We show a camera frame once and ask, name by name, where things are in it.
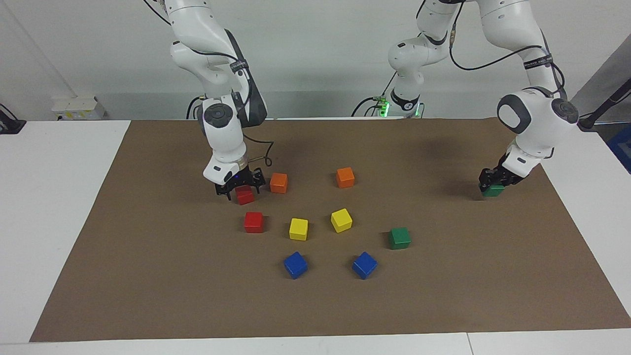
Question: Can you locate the yellow wooden block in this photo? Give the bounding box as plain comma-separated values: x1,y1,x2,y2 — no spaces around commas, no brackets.
330,208,353,234
289,218,309,242

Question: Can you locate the blue wooden block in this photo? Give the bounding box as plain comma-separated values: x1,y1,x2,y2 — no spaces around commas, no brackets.
283,251,309,280
352,251,378,280

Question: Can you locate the black stand pole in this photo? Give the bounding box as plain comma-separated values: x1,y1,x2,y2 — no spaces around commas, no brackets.
577,78,631,132

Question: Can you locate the brown table mat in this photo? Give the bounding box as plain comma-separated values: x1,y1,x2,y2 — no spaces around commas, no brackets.
30,117,631,343

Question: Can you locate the blue box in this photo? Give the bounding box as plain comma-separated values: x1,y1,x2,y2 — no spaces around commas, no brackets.
606,123,631,174

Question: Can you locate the white power strip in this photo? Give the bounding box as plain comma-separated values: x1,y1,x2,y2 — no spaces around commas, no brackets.
52,96,105,121

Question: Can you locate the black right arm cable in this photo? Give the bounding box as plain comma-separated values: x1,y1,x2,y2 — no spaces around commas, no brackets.
143,0,275,168

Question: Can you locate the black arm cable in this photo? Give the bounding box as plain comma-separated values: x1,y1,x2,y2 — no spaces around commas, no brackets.
143,0,275,168
417,0,567,99

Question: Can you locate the thin black power cable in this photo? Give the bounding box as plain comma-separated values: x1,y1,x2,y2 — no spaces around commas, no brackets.
186,95,205,120

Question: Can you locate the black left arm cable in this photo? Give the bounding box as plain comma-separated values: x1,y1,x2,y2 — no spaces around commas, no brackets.
417,0,567,99

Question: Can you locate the black cable with grey plug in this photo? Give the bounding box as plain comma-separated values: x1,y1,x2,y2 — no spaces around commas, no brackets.
351,71,399,118

